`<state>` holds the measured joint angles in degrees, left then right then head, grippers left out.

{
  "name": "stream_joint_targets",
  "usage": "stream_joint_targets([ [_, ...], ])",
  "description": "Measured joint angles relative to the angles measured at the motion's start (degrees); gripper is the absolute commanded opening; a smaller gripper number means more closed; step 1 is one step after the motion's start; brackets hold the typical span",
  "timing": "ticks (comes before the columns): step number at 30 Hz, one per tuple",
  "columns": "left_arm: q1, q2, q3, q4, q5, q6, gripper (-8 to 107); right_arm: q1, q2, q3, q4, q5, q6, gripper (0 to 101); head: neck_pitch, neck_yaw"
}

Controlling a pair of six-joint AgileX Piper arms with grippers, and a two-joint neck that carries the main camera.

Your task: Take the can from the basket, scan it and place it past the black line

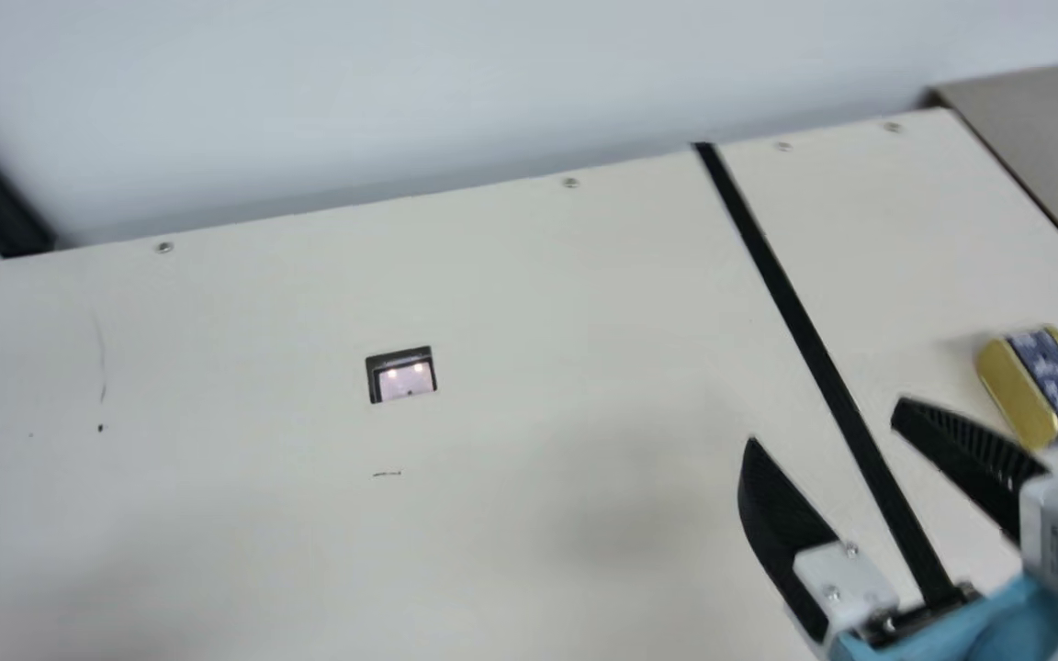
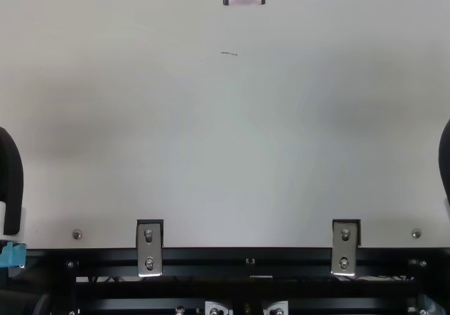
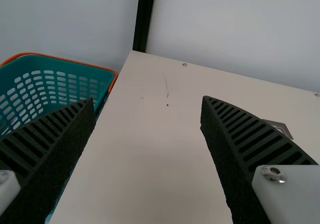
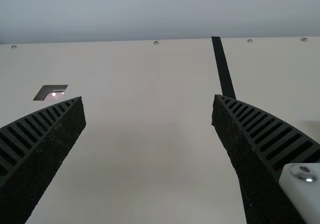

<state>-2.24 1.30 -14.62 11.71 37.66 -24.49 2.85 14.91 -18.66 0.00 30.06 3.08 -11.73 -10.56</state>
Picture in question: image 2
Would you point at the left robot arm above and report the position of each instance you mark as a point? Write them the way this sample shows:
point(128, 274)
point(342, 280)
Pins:
point(10, 181)

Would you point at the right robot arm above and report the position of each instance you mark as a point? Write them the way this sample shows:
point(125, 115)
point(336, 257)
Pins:
point(445, 160)

